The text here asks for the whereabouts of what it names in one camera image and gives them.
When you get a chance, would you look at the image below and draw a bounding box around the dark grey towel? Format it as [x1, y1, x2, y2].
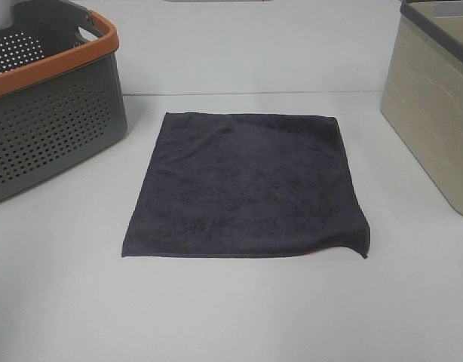
[121, 112, 370, 258]

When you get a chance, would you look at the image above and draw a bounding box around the grey perforated basket orange rim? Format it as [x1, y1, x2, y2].
[0, 1, 127, 202]

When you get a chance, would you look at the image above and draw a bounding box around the beige bin grey rim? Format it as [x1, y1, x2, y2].
[380, 1, 463, 215]

